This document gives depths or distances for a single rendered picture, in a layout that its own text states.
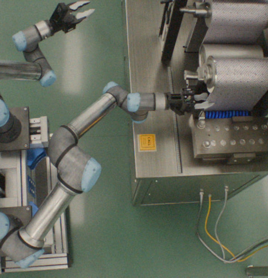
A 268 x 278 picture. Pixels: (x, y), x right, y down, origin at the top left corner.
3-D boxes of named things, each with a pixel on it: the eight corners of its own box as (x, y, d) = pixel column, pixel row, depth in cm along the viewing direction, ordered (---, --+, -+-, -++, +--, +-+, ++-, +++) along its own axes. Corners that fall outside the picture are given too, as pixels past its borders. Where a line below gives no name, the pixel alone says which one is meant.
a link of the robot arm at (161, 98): (154, 113, 157) (152, 95, 160) (165, 113, 158) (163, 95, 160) (156, 106, 150) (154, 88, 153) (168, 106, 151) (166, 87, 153)
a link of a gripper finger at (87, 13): (94, 14, 162) (74, 20, 160) (94, 7, 156) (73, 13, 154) (96, 20, 161) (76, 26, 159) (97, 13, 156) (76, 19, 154)
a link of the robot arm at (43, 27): (33, 20, 150) (42, 36, 149) (43, 16, 151) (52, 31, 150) (35, 30, 157) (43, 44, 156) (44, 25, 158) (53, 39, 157)
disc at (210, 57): (203, 67, 157) (211, 48, 143) (204, 67, 157) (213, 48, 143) (208, 99, 152) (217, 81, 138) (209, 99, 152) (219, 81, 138)
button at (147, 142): (138, 136, 174) (139, 134, 172) (154, 135, 175) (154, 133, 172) (139, 150, 172) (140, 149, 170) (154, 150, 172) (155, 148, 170)
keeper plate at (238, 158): (226, 160, 172) (233, 153, 162) (246, 159, 173) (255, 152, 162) (227, 165, 171) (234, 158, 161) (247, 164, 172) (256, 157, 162)
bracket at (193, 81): (177, 98, 182) (189, 66, 153) (190, 98, 182) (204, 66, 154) (177, 108, 180) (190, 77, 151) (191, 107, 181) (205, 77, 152)
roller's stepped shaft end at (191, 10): (178, 8, 149) (179, 3, 146) (192, 9, 149) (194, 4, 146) (179, 15, 148) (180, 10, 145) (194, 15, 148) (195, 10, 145)
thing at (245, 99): (201, 108, 165) (211, 90, 148) (251, 108, 167) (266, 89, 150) (201, 109, 165) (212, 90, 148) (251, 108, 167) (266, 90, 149)
